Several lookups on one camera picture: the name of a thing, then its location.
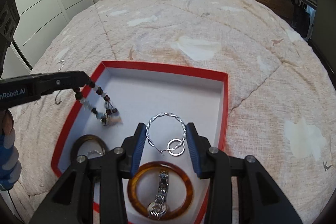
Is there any silver wristwatch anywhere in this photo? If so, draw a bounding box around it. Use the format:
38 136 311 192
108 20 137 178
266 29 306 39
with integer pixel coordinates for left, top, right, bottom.
147 170 170 219

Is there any dark beaded bracelet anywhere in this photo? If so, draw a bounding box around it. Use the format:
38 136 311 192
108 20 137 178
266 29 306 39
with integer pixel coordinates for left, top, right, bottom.
74 81 122 127

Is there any person's left hand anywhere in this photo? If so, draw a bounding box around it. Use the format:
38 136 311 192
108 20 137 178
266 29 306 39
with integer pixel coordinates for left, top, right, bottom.
0 110 22 191

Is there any amber bangle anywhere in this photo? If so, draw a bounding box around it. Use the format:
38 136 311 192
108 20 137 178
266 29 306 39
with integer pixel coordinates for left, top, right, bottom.
127 161 194 220

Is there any red shallow box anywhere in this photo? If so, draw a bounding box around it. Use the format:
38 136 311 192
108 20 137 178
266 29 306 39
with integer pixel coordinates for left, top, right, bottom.
51 61 228 224

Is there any grey chair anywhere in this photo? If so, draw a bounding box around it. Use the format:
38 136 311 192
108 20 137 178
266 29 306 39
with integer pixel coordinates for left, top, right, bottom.
311 0 336 62

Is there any large twisted silver hoop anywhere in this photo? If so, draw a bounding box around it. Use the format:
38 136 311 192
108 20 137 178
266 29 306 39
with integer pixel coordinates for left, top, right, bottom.
145 112 187 156

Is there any dark brown bangle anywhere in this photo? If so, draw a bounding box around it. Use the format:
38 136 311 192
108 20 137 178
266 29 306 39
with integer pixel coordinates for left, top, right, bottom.
70 134 109 161

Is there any small silver ring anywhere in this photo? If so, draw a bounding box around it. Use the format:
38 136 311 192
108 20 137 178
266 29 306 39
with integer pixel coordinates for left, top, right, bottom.
167 138 186 157

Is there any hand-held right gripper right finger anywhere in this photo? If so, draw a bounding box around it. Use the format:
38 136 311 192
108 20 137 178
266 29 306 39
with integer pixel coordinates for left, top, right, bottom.
186 123 303 224

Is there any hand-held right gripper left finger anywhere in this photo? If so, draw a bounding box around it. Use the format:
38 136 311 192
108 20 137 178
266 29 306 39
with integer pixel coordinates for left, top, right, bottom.
28 123 146 224

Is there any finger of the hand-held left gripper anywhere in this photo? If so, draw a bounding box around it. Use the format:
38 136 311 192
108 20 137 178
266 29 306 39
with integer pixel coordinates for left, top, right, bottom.
39 80 92 96
31 71 91 83

